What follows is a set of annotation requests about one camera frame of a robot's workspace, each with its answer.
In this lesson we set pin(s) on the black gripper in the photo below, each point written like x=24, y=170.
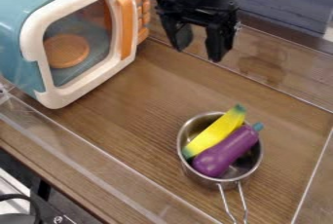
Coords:
x=213, y=14

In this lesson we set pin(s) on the yellow toy banana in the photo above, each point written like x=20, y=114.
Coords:
x=216, y=132

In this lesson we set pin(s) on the silver metal pot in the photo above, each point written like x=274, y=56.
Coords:
x=239, y=171

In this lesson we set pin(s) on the blue toy microwave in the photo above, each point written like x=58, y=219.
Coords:
x=65, y=46

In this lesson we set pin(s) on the purple toy eggplant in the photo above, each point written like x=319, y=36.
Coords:
x=215, y=160

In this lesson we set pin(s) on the clear acrylic barrier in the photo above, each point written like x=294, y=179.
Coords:
x=112, y=190

